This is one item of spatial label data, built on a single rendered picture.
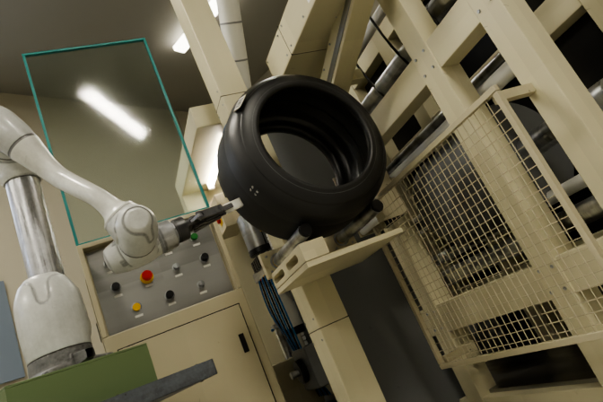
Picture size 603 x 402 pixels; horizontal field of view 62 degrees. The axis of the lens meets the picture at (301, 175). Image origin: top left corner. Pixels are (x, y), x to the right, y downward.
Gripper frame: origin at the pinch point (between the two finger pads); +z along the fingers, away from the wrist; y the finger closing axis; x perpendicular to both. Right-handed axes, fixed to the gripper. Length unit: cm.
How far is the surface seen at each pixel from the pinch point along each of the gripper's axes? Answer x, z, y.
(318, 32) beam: -48, 63, -8
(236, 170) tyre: -7.4, 3.7, -9.8
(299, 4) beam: -56, 56, -17
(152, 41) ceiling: -246, 96, 237
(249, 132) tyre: -15.2, 11.7, -15.9
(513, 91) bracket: 20, 68, -58
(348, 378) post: 68, 16, 28
